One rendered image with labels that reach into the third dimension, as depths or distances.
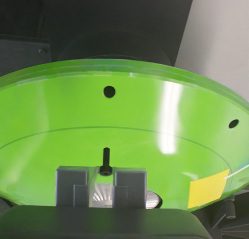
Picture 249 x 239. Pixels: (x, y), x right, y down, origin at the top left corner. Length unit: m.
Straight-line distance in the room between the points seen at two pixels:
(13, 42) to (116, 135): 0.31
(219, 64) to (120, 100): 0.23
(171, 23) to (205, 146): 0.15
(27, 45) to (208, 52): 0.26
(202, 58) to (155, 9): 0.10
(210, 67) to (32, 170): 0.26
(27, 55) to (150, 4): 0.24
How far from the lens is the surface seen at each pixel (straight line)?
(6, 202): 3.53
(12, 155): 0.27
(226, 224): 0.69
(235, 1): 0.36
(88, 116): 0.22
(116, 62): 0.21
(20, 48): 0.50
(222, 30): 0.38
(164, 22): 0.35
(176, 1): 0.34
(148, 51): 0.35
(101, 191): 0.29
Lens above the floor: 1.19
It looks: 34 degrees down
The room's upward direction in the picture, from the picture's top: 180 degrees counter-clockwise
